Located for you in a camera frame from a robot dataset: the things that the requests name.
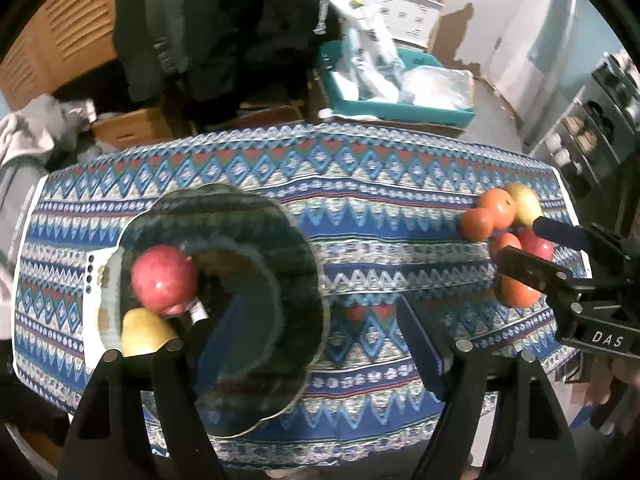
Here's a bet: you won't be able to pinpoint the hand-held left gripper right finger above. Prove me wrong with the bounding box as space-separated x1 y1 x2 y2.
395 294 583 480

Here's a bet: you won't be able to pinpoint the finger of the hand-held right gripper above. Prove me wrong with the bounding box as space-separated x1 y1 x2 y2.
531 214 597 253
495 245 594 312

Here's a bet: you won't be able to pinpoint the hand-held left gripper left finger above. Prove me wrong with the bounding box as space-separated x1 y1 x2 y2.
59 294 247 480

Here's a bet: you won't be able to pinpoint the red apple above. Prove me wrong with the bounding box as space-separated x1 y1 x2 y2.
515 229 556 263
131 246 200 316

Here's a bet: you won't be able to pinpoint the orange red persimmon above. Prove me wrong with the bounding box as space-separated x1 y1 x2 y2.
497 275 543 309

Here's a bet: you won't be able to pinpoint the small orange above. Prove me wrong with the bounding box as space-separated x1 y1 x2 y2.
489 232 523 261

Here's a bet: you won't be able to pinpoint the green yellow mango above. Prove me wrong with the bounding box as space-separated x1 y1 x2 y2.
502 182 543 228

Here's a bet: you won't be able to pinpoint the tangerine with green stem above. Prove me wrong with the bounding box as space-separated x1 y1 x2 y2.
460 207 496 242

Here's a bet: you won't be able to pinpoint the yellow pear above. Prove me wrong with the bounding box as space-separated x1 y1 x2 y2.
120 308 186 358

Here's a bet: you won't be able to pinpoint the dark glass bowl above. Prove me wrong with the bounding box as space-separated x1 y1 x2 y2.
102 183 331 438

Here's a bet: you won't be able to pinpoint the person's right hand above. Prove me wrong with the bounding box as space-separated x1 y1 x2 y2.
582 355 640 423

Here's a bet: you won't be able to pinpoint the metal shelf rack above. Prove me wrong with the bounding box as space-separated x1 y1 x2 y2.
530 50 640 201

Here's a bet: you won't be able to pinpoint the blue patterned tablecloth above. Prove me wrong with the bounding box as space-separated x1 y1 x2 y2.
12 122 593 466

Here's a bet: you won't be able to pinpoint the clear plastic bag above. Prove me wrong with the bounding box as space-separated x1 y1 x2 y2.
400 66 473 111

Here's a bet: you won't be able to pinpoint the teal plastic bin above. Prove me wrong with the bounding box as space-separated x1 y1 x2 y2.
317 42 476 128

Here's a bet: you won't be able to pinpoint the flattened brown cardboard box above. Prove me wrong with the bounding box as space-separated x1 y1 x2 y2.
239 100 306 126

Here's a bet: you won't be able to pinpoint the grey fabric bag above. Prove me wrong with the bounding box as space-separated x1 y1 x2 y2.
0 155 48 266

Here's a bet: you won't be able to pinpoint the white drawer unit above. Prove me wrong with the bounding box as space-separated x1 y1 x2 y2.
380 0 446 53

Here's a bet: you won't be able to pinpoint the white printed plastic bag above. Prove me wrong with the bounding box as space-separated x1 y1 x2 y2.
305 0 406 101

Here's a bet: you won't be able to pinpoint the light grey sweatshirt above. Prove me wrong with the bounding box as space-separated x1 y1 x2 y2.
0 95 96 163

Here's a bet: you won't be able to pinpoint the dark hanging clothes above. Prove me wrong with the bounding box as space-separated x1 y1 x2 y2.
112 0 331 133

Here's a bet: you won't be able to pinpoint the wooden louvre door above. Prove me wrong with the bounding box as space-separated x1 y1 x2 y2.
0 0 121 111

